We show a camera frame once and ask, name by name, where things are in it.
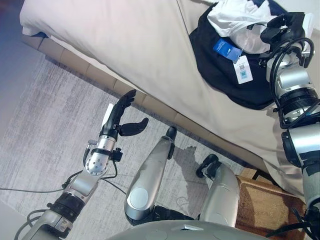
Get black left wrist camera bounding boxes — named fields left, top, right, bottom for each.
left=112, top=147, right=123, bottom=161

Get silver robot right leg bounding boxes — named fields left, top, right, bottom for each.
left=195, top=154, right=241, bottom=229

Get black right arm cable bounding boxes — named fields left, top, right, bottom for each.
left=268, top=37, right=316, bottom=111

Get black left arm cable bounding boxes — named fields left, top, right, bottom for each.
left=61, top=159, right=127, bottom=195

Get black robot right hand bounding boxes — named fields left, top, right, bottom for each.
left=259, top=11, right=308, bottom=48

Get white clothing tag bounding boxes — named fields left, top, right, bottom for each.
left=232, top=55, right=254, bottom=85

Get white plastic bag with tags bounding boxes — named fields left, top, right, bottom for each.
left=206, top=0, right=316, bottom=55

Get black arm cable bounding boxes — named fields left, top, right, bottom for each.
left=268, top=37, right=316, bottom=111
left=61, top=159, right=127, bottom=195

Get black garment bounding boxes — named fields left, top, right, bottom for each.
left=188, top=7, right=279, bottom=111

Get brown wicker basket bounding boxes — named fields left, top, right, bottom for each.
left=234, top=167, right=311, bottom=240

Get beige cardboard boxes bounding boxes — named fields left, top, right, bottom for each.
left=21, top=34, right=276, bottom=176

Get blue clothing tag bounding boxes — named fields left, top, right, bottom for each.
left=212, top=38, right=243, bottom=62

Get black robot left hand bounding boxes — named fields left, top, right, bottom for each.
left=99, top=89, right=150, bottom=140

